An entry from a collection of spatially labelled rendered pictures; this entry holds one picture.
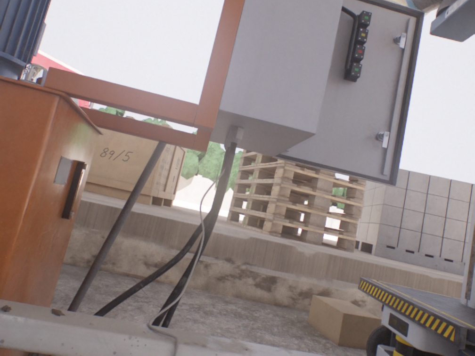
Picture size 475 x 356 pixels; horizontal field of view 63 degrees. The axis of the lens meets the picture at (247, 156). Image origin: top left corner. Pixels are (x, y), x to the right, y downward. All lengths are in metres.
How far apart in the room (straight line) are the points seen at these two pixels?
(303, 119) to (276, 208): 2.32
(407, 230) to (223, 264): 2.26
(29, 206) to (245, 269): 1.63
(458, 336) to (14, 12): 1.35
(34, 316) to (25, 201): 0.20
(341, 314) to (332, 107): 0.98
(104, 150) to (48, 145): 3.20
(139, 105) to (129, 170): 3.15
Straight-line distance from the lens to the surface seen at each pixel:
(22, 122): 0.81
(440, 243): 4.17
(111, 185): 3.91
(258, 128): 0.84
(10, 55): 1.16
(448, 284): 2.79
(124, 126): 1.10
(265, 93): 0.77
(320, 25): 0.85
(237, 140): 0.86
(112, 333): 0.71
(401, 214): 4.04
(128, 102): 0.76
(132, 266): 2.26
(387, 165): 1.30
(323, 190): 3.23
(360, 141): 1.28
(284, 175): 3.07
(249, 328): 1.78
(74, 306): 1.15
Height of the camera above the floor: 0.47
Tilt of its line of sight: 8 degrees up
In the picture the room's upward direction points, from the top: 13 degrees clockwise
